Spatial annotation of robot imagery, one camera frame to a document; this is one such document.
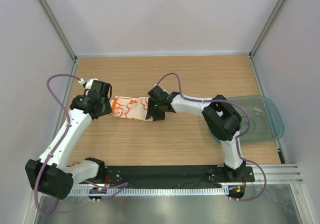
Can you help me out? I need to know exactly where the orange white patterned towel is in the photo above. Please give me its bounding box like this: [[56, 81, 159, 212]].
[[110, 96, 153, 122]]

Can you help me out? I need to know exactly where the clear teal plastic container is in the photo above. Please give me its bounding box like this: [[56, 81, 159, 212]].
[[206, 95, 286, 144]]

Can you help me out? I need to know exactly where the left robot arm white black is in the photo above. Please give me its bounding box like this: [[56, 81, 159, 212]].
[[25, 79, 112, 200]]

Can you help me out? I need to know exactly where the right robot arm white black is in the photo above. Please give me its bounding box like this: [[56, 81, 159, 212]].
[[146, 85, 246, 182]]

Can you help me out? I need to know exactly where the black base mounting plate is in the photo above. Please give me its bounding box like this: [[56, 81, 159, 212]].
[[105, 165, 255, 189]]

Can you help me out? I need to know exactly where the white slotted cable duct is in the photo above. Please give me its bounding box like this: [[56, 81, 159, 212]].
[[69, 185, 229, 197]]

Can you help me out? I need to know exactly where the aluminium frame rail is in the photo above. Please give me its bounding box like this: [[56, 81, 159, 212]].
[[34, 166, 304, 187]]

